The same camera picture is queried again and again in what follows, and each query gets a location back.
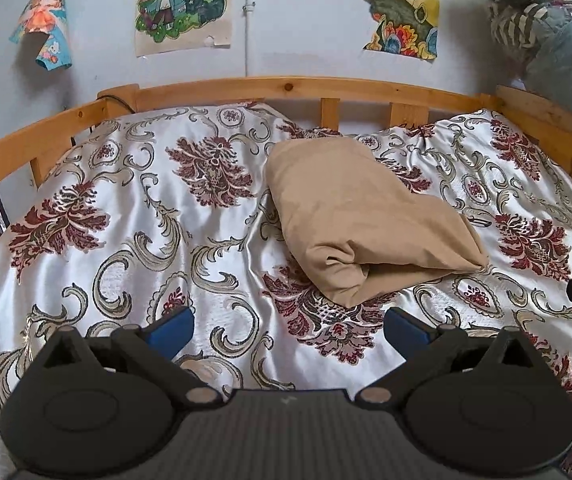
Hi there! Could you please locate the tan zip hooded jacket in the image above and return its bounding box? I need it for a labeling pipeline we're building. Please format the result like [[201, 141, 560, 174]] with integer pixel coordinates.
[[265, 136, 489, 308]]

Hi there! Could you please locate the white floral satin bedspread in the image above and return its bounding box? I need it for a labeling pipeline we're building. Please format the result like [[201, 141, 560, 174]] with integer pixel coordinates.
[[0, 103, 572, 479]]

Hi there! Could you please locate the colourful landscape poster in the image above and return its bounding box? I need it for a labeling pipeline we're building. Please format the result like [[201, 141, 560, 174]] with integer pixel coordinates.
[[364, 0, 439, 62]]

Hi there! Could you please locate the orange blue curled poster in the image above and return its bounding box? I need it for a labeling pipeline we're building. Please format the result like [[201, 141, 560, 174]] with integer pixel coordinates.
[[9, 0, 72, 70]]

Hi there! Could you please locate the anime character green poster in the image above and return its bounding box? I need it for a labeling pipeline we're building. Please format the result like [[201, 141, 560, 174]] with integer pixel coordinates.
[[135, 0, 233, 58]]

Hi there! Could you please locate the wooden bed frame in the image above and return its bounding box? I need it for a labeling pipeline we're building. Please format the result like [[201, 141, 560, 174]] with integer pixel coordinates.
[[0, 76, 572, 184]]

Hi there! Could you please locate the black cable on bedframe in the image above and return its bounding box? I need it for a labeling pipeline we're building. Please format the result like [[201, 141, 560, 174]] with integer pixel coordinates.
[[68, 93, 138, 149]]

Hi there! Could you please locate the white wall conduit pipe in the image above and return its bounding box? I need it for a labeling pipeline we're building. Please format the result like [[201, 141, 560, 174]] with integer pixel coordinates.
[[242, 0, 256, 77]]

